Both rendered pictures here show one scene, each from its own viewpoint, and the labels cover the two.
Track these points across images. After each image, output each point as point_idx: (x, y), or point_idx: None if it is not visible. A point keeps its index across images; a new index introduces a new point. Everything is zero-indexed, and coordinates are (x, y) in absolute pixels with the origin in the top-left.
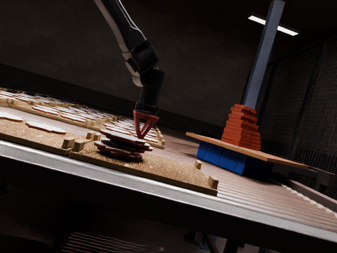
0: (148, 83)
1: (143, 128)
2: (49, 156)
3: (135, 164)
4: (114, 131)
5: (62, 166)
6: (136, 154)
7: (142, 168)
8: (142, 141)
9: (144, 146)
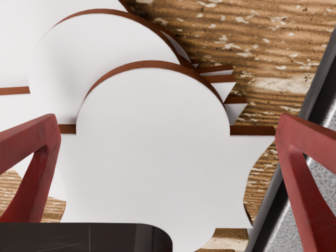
0: None
1: (30, 144)
2: (257, 235)
3: (228, 45)
4: (91, 222)
5: (333, 208)
6: (192, 67)
7: (301, 18)
8: (195, 91)
9: (177, 55)
